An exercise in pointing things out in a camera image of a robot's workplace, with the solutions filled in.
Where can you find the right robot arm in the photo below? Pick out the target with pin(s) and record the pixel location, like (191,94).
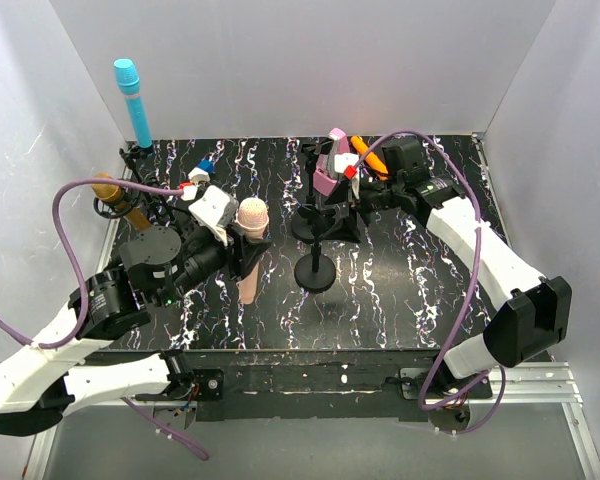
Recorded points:
(532,310)

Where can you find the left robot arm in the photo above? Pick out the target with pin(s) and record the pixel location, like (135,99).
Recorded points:
(49,379)

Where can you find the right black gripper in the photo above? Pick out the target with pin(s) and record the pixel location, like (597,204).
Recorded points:
(355,201)

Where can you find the gold microphone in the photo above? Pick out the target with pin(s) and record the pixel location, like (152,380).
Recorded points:
(112,202)

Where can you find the orange microphone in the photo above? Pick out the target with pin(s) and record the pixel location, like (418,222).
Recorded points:
(371,160)

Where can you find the round base shock-mount stand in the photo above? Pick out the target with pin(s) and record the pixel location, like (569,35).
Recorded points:
(300,226)

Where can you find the pink microphone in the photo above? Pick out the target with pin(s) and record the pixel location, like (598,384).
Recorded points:
(328,168)

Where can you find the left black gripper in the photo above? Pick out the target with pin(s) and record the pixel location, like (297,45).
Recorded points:
(235,251)

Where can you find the white blue small microphone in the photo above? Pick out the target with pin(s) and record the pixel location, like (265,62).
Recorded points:
(202,172)

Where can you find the beige microphone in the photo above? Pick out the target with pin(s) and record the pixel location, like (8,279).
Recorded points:
(253,219)

